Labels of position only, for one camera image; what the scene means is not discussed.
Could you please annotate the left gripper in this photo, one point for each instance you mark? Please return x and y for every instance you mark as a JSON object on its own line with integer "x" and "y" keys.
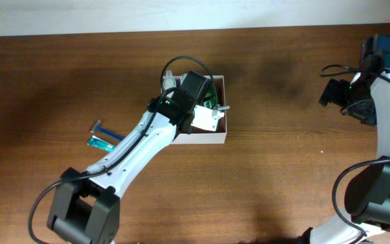
{"x": 190, "y": 129}

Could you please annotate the pink open cardboard box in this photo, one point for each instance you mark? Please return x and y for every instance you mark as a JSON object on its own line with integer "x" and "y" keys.
{"x": 200, "y": 136}

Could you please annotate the green white toothpaste tube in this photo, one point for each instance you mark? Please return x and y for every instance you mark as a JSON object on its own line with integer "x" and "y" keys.
{"x": 100, "y": 144}

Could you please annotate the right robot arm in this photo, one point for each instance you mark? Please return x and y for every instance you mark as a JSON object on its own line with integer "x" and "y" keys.
{"x": 361, "y": 193}

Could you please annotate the green white soap box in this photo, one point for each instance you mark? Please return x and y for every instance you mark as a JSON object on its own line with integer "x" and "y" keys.
{"x": 211, "y": 100}

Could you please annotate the clear foam pump bottle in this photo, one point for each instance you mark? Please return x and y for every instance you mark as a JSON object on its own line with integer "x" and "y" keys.
{"x": 169, "y": 81}

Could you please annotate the blue disposable razor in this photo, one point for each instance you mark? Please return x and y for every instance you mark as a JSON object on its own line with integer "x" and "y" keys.
{"x": 97, "y": 127}

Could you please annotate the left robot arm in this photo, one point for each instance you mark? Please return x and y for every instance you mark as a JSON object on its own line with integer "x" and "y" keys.
{"x": 86, "y": 205}

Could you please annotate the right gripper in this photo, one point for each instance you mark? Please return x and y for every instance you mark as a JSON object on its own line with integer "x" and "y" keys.
{"x": 334, "y": 93}

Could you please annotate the blue mouthwash bottle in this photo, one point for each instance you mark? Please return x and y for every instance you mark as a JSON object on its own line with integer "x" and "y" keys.
{"x": 183, "y": 77}

